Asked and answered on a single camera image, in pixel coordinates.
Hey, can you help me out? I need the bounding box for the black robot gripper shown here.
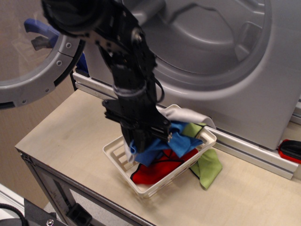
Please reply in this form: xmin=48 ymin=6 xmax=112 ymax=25
xmin=103 ymin=91 xmax=171 ymax=153

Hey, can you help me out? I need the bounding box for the dark blue cloth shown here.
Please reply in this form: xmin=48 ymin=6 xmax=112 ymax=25
xmin=126 ymin=121 xmax=205 ymax=167

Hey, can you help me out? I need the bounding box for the grey cloth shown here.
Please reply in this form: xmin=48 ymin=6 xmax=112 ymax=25
xmin=123 ymin=107 xmax=217 ymax=163

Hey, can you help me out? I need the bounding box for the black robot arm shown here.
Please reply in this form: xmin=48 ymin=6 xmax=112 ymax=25
xmin=42 ymin=0 xmax=171 ymax=153

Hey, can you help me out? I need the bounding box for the grey toy washing machine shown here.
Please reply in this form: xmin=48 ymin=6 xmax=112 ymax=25
xmin=77 ymin=0 xmax=301 ymax=151

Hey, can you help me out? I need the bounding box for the white plastic basket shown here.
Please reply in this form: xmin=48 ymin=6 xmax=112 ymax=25
xmin=103 ymin=125 xmax=217 ymax=198

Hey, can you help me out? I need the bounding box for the red cloth black trim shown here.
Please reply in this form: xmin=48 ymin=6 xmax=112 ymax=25
xmin=130 ymin=148 xmax=198 ymax=185

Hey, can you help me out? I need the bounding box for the green cloth black trim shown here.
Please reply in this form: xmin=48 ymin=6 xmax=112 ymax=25
xmin=183 ymin=123 xmax=222 ymax=189

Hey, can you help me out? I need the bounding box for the round grey washer door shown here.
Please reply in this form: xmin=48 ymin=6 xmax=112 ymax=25
xmin=0 ymin=0 xmax=86 ymax=109

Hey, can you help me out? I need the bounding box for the black device bottom left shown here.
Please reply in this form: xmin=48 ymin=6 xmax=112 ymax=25
xmin=0 ymin=199 xmax=66 ymax=226

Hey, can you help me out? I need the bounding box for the blue clamp behind door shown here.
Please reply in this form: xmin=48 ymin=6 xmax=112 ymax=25
xmin=24 ymin=18 xmax=60 ymax=51

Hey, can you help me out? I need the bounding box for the red and black tool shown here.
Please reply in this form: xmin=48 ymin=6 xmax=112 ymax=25
xmin=278 ymin=139 xmax=301 ymax=164

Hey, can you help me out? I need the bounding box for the black bracket under table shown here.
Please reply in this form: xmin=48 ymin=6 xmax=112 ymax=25
xmin=67 ymin=203 xmax=93 ymax=226

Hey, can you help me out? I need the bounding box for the metal table frame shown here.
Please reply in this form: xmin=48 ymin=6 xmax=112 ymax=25
xmin=21 ymin=152 xmax=153 ymax=226

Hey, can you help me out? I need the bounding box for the aluminium profile rail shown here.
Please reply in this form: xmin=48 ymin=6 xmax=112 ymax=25
xmin=72 ymin=72 xmax=301 ymax=179

